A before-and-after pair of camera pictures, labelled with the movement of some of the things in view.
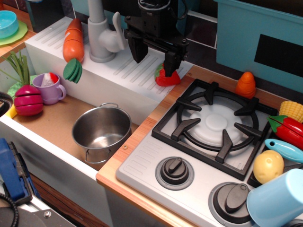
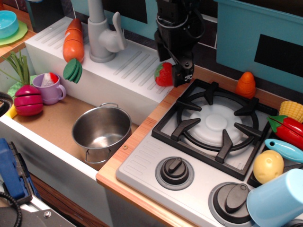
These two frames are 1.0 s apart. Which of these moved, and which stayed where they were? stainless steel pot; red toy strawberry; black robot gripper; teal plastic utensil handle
Moved: black robot gripper
Stayed: stainless steel pot; red toy strawberry; teal plastic utensil handle
